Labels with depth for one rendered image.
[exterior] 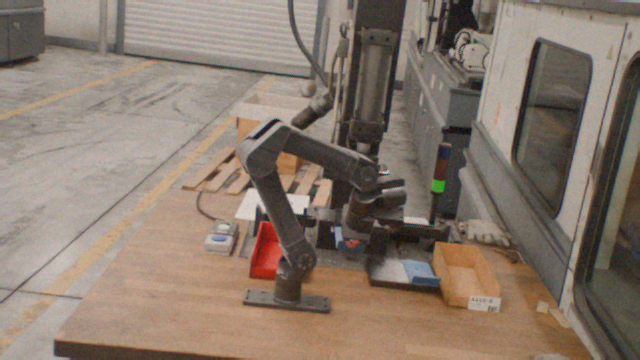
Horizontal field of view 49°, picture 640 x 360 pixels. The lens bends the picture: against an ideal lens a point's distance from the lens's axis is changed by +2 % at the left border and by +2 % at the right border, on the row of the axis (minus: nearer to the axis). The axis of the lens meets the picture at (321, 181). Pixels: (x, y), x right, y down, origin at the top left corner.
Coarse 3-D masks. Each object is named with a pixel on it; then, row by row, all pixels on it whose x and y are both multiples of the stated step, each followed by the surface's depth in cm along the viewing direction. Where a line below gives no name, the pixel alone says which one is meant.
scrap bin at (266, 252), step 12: (264, 228) 194; (264, 240) 195; (276, 240) 195; (264, 252) 186; (276, 252) 187; (252, 264) 172; (264, 264) 179; (276, 264) 180; (252, 276) 171; (264, 276) 171
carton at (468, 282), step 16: (448, 256) 192; (464, 256) 192; (480, 256) 187; (448, 272) 171; (464, 272) 189; (480, 272) 185; (448, 288) 168; (464, 288) 179; (480, 288) 180; (496, 288) 169; (448, 304) 169; (464, 304) 169; (480, 304) 169; (496, 304) 169
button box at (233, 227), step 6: (198, 198) 221; (198, 204) 216; (198, 210) 213; (210, 216) 207; (216, 222) 197; (234, 222) 198; (216, 228) 192; (234, 228) 194; (216, 234) 189; (222, 234) 189; (228, 234) 189; (234, 234) 191; (234, 240) 193
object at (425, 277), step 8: (408, 264) 185; (416, 264) 186; (424, 264) 186; (408, 272) 180; (416, 272) 181; (424, 272) 181; (416, 280) 173; (424, 280) 173; (432, 280) 173; (440, 280) 173
